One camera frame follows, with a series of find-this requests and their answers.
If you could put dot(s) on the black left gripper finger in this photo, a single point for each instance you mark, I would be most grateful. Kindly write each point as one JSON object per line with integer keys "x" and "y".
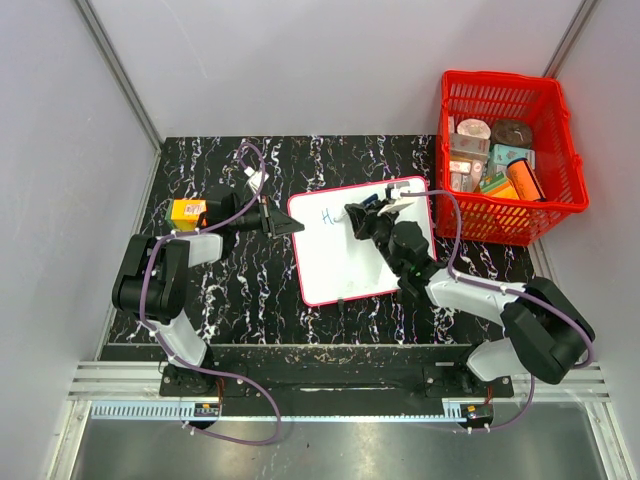
{"x": 282, "y": 224}
{"x": 266, "y": 205}

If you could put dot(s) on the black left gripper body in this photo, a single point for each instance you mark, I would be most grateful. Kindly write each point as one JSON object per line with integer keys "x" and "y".
{"x": 251, "y": 220}

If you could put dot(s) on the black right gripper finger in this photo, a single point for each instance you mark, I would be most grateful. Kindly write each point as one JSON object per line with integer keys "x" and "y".
{"x": 360, "y": 221}
{"x": 378, "y": 206}

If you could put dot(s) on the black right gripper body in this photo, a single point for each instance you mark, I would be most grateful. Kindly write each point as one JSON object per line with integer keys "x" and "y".
{"x": 382, "y": 231}

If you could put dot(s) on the white marker blue cap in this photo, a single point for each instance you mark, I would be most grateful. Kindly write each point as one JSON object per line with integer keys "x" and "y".
{"x": 364, "y": 204}

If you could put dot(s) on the pink framed whiteboard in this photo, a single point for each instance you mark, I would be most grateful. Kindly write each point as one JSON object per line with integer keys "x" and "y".
{"x": 332, "y": 264}

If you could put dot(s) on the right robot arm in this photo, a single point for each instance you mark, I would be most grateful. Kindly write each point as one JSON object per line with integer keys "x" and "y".
{"x": 545, "y": 336}

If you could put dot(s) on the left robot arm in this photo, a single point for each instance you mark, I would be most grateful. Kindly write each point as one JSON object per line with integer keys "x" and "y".
{"x": 151, "y": 284}

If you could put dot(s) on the orange sponge pack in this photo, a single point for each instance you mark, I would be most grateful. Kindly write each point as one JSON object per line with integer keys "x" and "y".
{"x": 184, "y": 215}

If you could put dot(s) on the pink snack box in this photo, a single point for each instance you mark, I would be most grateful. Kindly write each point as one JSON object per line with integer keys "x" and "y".
{"x": 469, "y": 147}

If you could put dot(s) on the pink round roll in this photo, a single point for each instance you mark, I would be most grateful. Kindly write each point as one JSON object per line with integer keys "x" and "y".
{"x": 474, "y": 128}

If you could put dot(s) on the teal small box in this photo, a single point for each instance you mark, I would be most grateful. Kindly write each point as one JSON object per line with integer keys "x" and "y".
{"x": 503, "y": 155}

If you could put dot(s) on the red plastic basket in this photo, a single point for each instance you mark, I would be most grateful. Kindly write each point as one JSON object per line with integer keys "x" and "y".
{"x": 485, "y": 206}

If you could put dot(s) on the orange cylinder can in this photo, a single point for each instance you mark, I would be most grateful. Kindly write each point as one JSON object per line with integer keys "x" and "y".
{"x": 522, "y": 177}

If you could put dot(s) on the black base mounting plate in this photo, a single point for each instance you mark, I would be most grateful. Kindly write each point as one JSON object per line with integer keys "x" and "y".
{"x": 407, "y": 371}

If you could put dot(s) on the brown round tin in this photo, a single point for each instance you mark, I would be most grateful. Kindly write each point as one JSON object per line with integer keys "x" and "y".
{"x": 512, "y": 132}

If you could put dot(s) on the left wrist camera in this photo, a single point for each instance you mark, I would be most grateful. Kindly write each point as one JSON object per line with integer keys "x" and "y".
{"x": 256, "y": 181}

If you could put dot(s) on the white cable duct rail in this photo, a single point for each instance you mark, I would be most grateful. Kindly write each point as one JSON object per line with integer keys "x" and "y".
{"x": 314, "y": 407}

